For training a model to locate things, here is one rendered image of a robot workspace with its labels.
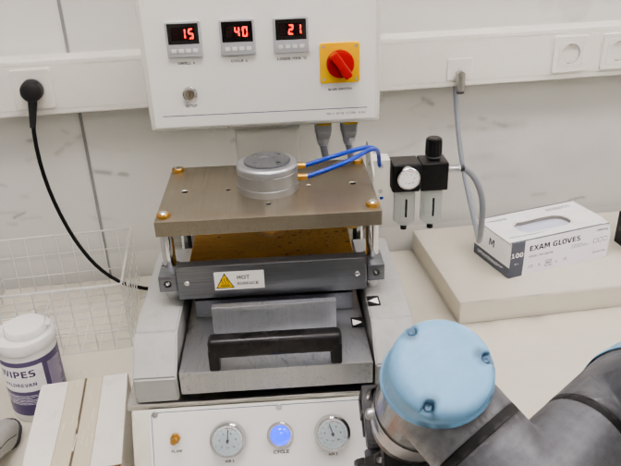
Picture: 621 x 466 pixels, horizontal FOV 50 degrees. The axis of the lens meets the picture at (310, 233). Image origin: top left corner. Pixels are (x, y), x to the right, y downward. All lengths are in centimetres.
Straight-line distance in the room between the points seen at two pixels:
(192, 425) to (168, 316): 13
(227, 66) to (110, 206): 54
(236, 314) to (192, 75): 35
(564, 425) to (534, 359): 67
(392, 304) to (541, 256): 56
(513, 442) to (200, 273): 45
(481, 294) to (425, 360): 79
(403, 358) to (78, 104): 94
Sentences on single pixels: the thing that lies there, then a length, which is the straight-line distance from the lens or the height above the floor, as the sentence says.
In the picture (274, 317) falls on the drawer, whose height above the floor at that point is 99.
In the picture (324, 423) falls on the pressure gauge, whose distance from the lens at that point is 79.
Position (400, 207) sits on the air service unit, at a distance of 104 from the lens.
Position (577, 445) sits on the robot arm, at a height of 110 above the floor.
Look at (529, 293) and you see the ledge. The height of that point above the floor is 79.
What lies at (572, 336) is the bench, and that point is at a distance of 126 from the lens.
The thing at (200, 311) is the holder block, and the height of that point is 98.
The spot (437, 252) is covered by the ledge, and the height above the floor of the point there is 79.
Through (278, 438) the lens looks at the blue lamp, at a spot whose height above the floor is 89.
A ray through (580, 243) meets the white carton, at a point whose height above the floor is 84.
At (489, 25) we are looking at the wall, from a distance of 141.
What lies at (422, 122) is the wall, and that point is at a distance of 141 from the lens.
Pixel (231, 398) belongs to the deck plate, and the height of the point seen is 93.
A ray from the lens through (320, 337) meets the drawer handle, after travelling 75.
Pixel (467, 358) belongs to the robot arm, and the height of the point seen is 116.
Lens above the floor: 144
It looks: 26 degrees down
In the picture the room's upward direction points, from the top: 2 degrees counter-clockwise
